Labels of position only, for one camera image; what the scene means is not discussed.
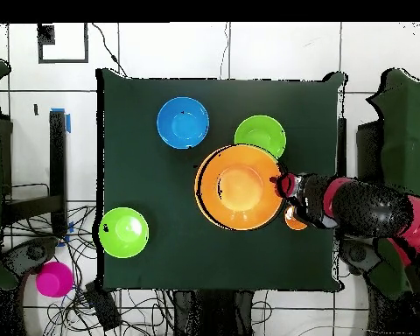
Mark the large orange plastic bowl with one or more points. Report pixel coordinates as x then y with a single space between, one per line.
239 187

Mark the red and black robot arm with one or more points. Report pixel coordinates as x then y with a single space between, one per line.
364 206

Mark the orange plastic cup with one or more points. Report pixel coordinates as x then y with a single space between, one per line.
294 222

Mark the green plastic bowl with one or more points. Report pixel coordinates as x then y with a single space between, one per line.
123 232
262 133

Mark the black box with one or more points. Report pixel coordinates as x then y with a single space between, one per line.
369 150
6 154

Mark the blue plastic bowl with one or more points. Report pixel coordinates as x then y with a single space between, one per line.
182 122

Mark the dark green tablecloth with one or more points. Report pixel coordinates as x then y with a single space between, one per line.
143 157

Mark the black power strip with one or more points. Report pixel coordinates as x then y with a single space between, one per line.
103 308

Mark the black stand with blue tape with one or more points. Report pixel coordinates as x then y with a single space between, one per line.
57 157

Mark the pink plastic cup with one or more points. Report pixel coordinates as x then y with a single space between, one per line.
54 279

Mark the dark square floor frame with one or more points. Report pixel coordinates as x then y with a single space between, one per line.
45 35

